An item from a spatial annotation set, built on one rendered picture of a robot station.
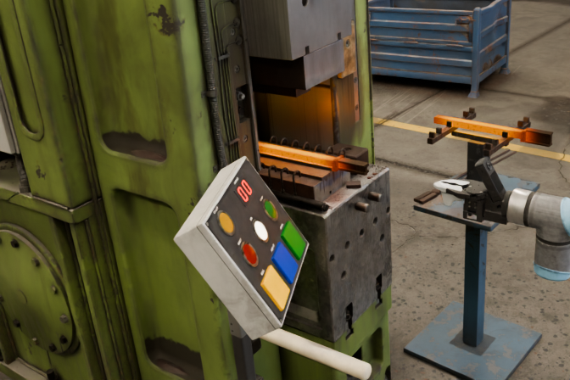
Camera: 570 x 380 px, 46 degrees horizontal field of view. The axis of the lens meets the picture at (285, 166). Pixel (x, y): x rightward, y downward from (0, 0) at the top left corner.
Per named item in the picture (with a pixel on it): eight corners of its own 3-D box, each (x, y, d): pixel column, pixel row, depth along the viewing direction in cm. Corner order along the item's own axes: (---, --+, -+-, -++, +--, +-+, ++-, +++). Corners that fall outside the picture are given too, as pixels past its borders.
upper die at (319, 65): (344, 70, 197) (343, 38, 194) (305, 90, 183) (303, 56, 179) (236, 58, 221) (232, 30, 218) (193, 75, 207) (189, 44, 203)
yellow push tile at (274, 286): (290, 290, 148) (271, 263, 146) (283, 310, 141) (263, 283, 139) (284, 293, 149) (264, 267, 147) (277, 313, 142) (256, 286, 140)
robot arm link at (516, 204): (523, 200, 165) (537, 184, 172) (504, 196, 168) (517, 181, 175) (522, 231, 169) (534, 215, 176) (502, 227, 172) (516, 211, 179)
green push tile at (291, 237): (306, 243, 166) (289, 219, 164) (301, 259, 159) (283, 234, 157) (300, 246, 167) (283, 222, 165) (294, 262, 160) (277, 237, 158)
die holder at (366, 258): (393, 282, 236) (389, 166, 218) (334, 343, 209) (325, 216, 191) (267, 244, 268) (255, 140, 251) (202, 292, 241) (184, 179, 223)
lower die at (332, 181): (350, 180, 212) (349, 155, 208) (315, 206, 197) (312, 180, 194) (247, 158, 236) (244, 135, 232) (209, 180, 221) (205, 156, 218)
